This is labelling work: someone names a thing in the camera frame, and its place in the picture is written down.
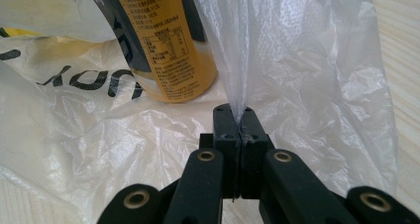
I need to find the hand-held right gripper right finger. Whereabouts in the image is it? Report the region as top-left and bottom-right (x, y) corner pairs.
(239, 106), (275, 200)

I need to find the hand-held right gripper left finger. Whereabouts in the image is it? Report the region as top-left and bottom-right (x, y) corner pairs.
(199, 103), (242, 200)

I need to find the orange drink bottle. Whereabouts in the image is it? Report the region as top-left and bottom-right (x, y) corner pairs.
(83, 0), (219, 104)

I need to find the clear plastic bag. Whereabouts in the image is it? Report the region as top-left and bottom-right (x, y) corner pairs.
(0, 0), (399, 224)

